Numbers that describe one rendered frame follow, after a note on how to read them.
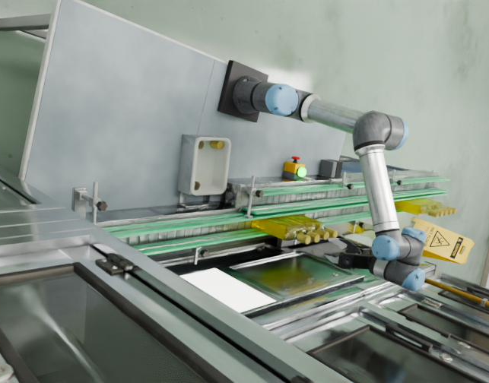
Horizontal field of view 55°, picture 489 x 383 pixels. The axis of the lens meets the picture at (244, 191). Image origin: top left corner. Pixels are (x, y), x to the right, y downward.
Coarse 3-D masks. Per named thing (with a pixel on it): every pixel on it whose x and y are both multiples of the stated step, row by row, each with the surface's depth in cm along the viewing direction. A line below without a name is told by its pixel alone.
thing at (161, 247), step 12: (336, 216) 236; (348, 216) 240; (360, 216) 243; (252, 228) 196; (180, 240) 170; (192, 240) 172; (204, 240) 173; (216, 240) 174; (228, 240) 177; (144, 252) 153; (156, 252) 156
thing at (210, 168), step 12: (204, 144) 184; (228, 144) 183; (204, 156) 185; (216, 156) 188; (228, 156) 184; (192, 168) 174; (204, 168) 186; (216, 168) 189; (228, 168) 186; (192, 180) 175; (204, 180) 188; (216, 180) 189; (192, 192) 176; (204, 192) 180; (216, 192) 184
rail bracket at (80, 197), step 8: (96, 184) 136; (72, 192) 144; (80, 192) 142; (96, 192) 136; (72, 200) 144; (80, 200) 144; (88, 200) 139; (96, 200) 136; (72, 208) 144; (80, 208) 145; (96, 208) 138; (104, 208) 134
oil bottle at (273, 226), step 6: (252, 222) 196; (258, 222) 193; (264, 222) 191; (270, 222) 188; (276, 222) 188; (282, 222) 189; (258, 228) 194; (264, 228) 191; (270, 228) 188; (276, 228) 186; (282, 228) 184; (288, 228) 182; (294, 228) 184; (270, 234) 189; (276, 234) 186; (282, 234) 184; (288, 234) 182; (288, 240) 183
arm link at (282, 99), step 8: (256, 88) 180; (264, 88) 177; (272, 88) 174; (280, 88) 174; (288, 88) 174; (256, 96) 179; (264, 96) 176; (272, 96) 173; (280, 96) 173; (288, 96) 175; (296, 96) 177; (256, 104) 181; (264, 104) 177; (272, 104) 174; (280, 104) 174; (288, 104) 176; (296, 104) 178; (272, 112) 177; (280, 112) 175; (288, 112) 177
